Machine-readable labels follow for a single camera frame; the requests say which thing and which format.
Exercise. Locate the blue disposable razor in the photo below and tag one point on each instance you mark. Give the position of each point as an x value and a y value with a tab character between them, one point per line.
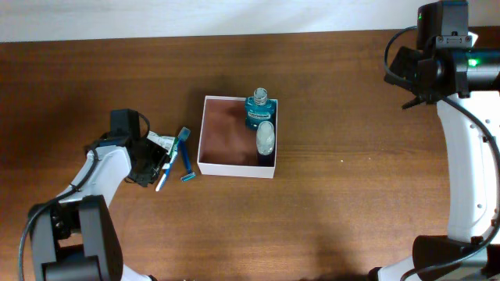
190	174

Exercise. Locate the dark blue pump bottle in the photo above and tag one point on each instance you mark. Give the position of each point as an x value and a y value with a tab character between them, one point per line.
265	143

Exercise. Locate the teal mouthwash bottle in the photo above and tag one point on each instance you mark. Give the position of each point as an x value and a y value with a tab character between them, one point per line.
258	108

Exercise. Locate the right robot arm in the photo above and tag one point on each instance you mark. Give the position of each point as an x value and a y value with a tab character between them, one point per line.
464	85

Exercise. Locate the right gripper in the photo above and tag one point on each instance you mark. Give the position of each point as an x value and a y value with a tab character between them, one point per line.
404	65

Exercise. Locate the pink open cardboard box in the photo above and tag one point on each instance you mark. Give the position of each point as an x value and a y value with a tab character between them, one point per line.
227	147

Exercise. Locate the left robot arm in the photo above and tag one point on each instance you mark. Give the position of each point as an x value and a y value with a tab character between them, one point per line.
72	236

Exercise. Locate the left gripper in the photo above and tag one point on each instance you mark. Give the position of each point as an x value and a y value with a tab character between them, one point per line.
144	179

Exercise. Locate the blue white toothbrush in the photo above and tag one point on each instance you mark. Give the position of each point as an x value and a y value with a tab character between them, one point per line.
183	135

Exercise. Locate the green white soap box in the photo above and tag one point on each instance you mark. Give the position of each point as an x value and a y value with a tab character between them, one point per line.
166	142

